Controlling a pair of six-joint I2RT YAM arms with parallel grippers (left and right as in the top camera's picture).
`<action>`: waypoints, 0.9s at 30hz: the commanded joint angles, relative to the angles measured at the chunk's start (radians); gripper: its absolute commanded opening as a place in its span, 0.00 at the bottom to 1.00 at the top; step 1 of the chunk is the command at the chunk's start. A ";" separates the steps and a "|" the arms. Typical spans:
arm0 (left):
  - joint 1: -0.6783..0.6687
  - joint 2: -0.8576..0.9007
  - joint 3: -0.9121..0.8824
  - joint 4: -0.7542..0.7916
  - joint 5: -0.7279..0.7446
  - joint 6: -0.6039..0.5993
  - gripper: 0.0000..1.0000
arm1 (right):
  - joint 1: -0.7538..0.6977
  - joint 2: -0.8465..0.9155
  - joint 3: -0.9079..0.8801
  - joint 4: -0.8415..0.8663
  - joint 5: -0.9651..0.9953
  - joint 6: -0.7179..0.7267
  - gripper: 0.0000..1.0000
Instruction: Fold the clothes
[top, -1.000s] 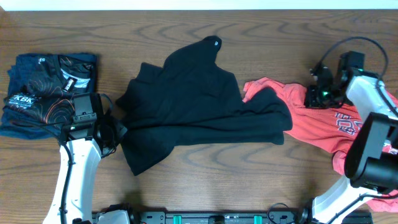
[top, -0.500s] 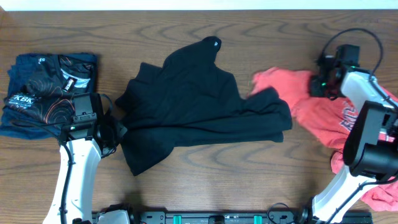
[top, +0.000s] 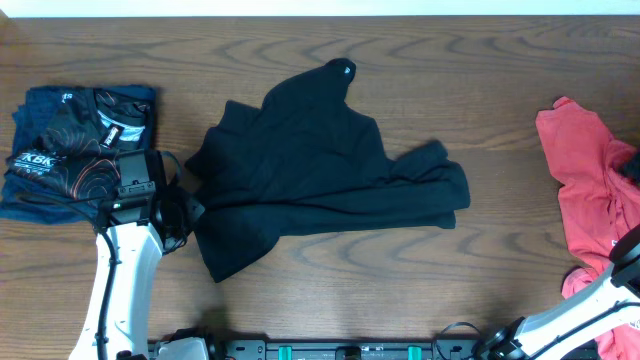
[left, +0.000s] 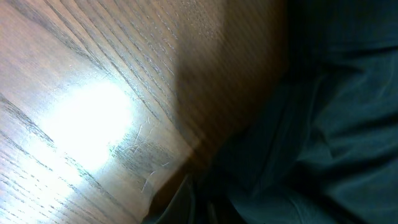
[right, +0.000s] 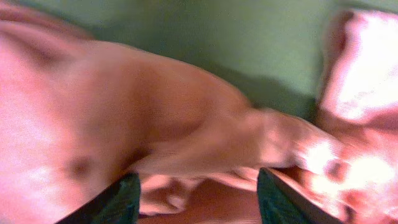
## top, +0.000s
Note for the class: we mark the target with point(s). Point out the black mounting rail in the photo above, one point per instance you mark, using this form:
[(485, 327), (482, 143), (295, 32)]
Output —
[(345, 350)]

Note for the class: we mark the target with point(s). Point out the red t-shirt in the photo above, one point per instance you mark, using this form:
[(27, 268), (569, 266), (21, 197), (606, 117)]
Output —
[(598, 204)]

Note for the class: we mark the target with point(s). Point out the folded navy shirt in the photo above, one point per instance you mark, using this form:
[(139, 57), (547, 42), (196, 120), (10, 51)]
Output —
[(25, 200)]

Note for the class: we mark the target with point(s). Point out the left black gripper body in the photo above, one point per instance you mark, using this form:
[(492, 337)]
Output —
[(176, 220)]

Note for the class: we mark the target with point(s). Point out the black polo shirt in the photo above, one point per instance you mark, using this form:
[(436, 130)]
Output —
[(305, 163)]

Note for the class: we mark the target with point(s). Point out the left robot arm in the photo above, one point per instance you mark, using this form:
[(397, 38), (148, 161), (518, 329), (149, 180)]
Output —
[(147, 217)]

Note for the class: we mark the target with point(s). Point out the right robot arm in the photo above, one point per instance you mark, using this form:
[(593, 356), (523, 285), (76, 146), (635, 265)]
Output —
[(608, 302)]

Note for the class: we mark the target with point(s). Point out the folded black patterned jersey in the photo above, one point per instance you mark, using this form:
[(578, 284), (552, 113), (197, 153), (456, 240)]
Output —
[(75, 145)]

